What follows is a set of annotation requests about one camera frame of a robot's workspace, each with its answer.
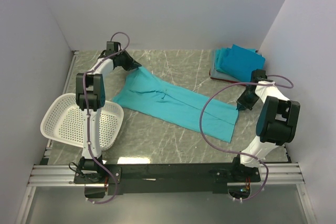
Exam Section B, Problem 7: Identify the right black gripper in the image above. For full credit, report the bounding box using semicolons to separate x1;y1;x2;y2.
236;87;260;111

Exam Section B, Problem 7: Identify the turquoise t shirt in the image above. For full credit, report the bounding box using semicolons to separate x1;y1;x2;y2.
112;67;238;143
214;48;230;73

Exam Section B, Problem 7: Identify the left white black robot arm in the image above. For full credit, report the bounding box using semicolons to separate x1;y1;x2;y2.
75;41;141;183

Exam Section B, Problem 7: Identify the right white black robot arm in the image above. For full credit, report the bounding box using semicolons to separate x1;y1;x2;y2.
230;69;300;182

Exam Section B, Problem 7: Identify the folded red t shirt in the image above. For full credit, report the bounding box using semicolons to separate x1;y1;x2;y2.
209;69;240;83

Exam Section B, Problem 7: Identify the folded blue t shirt top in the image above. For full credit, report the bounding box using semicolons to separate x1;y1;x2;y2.
219;45;266;82

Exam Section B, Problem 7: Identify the folded turquoise t shirt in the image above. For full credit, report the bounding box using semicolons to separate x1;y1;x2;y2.
214;48;230;73

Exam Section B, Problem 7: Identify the white perforated plastic basket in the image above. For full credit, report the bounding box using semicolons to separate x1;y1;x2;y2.
40;93;124;151

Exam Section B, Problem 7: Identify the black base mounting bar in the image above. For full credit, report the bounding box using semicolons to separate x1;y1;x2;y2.
73;163;261;196

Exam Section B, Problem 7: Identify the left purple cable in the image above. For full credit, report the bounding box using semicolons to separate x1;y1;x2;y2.
82;32;131;205

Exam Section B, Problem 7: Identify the purple cable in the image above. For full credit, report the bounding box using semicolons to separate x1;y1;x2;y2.
82;32;131;205
199;74;294;202

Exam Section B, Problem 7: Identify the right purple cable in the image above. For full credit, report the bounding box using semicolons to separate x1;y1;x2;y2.
199;74;294;202

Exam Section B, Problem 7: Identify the aluminium frame rail front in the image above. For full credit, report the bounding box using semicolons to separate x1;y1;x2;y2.
27;163;305;187

